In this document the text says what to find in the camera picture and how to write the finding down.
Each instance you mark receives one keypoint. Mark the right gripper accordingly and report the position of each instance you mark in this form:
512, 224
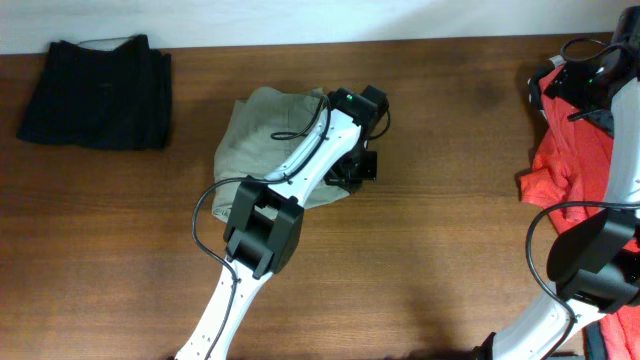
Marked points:
568, 84

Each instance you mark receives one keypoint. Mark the folded black garment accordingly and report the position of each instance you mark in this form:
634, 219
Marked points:
118, 99

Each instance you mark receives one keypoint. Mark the red printed t-shirt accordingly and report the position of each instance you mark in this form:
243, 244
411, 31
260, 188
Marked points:
620, 331

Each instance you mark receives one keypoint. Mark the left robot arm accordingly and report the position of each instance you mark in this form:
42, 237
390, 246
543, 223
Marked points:
265, 222

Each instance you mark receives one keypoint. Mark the khaki shorts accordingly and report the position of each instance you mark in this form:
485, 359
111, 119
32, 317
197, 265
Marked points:
247, 148

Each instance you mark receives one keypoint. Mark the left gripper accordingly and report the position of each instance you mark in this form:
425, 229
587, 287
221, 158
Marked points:
355, 174

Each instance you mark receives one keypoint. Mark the dark garment under pile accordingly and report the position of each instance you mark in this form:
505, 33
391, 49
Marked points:
568, 164

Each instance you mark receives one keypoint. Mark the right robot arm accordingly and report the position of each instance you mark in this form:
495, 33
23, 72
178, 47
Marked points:
591, 273

